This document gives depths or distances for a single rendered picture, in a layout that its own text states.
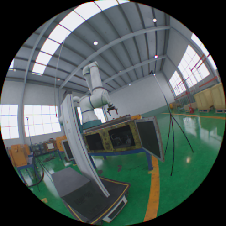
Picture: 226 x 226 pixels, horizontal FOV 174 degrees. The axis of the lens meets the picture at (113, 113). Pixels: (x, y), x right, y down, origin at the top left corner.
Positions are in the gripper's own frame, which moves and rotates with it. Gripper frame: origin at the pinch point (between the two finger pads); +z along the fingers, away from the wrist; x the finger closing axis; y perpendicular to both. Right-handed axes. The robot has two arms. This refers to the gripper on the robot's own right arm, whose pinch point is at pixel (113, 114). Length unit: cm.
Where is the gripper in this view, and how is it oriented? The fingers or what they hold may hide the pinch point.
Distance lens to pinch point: 127.1
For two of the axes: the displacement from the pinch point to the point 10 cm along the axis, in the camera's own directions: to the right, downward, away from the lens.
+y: -3.1, 4.0, -8.6
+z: 3.6, 8.9, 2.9
